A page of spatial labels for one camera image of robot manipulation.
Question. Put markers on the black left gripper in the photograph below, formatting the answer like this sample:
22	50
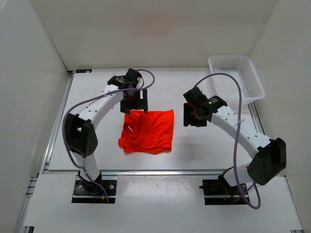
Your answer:
140	104

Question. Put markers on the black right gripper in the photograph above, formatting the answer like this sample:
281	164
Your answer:
187	119

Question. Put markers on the orange mesh shorts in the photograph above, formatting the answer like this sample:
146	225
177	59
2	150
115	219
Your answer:
152	132

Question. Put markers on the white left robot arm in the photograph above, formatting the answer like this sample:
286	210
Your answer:
81	120

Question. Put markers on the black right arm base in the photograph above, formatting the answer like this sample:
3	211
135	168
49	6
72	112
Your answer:
216	192

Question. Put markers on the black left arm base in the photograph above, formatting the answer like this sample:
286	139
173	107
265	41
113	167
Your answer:
87	192

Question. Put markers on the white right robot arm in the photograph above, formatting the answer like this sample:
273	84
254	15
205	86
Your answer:
268	155

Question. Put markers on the white plastic mesh basket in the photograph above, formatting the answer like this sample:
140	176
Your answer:
242	69

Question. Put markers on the black corner label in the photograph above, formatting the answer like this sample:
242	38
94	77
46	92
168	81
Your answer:
83	71

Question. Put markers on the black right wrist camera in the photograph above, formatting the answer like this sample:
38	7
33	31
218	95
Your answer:
197	100

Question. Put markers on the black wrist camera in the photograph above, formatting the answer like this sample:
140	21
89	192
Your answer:
197	100
130	80

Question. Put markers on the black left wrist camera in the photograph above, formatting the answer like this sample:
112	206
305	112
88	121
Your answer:
130	80

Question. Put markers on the aluminium right frame rail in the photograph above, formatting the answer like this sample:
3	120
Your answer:
255	117

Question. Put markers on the aluminium frame rail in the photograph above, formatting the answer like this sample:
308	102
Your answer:
255	117
46	157

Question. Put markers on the aluminium table edge rail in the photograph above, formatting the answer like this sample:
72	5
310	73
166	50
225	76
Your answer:
191	172

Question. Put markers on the aluminium left frame rail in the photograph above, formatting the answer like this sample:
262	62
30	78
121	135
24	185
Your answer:
46	157

